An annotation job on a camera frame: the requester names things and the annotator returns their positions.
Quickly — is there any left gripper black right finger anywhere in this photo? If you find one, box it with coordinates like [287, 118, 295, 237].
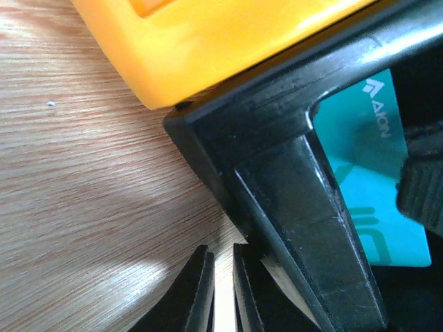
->
[233, 243, 311, 331]

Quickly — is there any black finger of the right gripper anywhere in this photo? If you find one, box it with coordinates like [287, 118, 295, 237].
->
[396, 121, 442, 236]

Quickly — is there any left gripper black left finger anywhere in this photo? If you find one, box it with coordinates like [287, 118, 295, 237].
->
[130, 245, 215, 332]

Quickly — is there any teal AION credit card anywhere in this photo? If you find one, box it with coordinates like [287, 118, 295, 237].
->
[314, 69, 432, 268]

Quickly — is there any black bin with teal cards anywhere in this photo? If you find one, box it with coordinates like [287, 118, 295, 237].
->
[163, 0, 442, 331]

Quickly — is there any yellow plastic bin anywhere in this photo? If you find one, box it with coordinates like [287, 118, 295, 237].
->
[73, 0, 370, 109]

